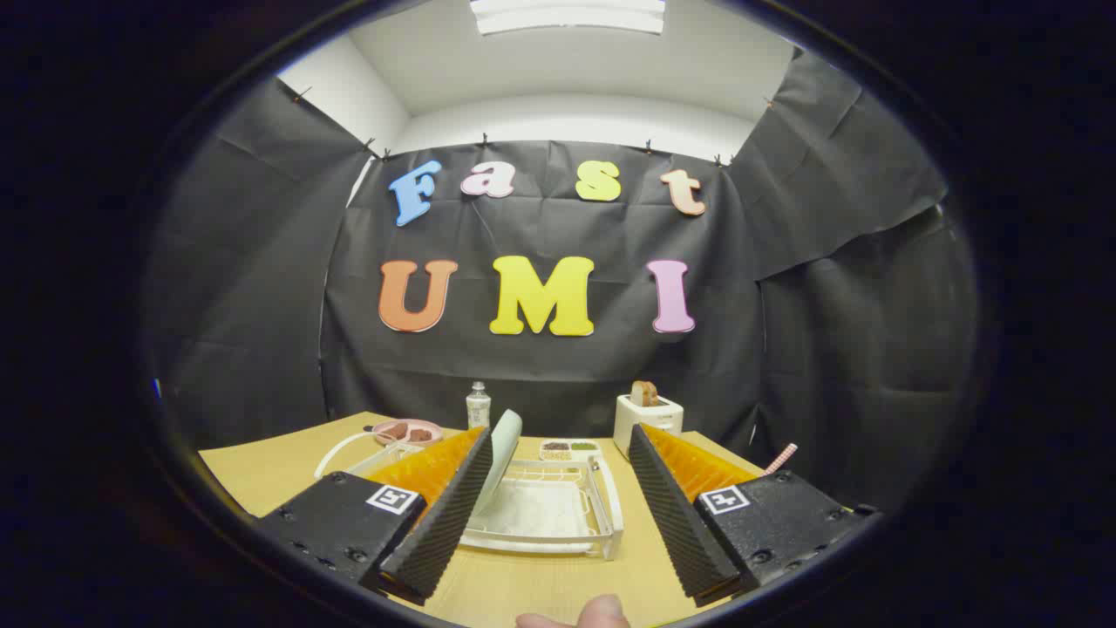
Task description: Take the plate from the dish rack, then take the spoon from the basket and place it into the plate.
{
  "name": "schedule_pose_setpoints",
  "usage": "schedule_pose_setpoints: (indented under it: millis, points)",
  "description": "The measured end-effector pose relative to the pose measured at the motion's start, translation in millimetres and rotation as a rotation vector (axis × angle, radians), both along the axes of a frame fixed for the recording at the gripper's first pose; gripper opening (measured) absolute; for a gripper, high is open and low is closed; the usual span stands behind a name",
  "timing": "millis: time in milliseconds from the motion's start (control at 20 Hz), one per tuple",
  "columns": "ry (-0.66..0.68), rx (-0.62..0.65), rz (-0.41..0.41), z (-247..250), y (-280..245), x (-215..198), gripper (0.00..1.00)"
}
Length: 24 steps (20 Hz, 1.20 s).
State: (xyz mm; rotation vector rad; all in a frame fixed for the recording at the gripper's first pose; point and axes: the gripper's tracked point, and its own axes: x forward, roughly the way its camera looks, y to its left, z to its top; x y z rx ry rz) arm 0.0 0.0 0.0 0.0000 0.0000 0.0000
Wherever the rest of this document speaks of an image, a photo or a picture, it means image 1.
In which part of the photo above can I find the white dish rack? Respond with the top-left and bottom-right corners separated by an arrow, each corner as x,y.
458,455 -> 625,561

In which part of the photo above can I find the pale green plate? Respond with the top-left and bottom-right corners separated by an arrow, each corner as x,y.
471,410 -> 524,517

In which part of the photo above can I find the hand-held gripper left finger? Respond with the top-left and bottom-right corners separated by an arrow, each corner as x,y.
255,426 -> 495,607

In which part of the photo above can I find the white wire loop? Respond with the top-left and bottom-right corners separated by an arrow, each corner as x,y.
314,432 -> 426,481

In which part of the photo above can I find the ceiling light panel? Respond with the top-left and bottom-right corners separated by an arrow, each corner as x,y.
469,0 -> 666,36

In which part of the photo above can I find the black backdrop cloth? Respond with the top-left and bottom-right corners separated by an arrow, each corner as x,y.
144,48 -> 977,515

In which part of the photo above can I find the white divided condiment tray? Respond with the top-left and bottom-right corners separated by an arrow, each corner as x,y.
538,439 -> 602,463

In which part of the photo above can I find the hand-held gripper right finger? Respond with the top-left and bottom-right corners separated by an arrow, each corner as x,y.
628,423 -> 880,609

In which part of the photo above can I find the pink plate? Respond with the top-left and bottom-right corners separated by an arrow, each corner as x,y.
372,419 -> 444,447

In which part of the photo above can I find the white toaster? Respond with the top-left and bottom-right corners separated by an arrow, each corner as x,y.
613,392 -> 685,459

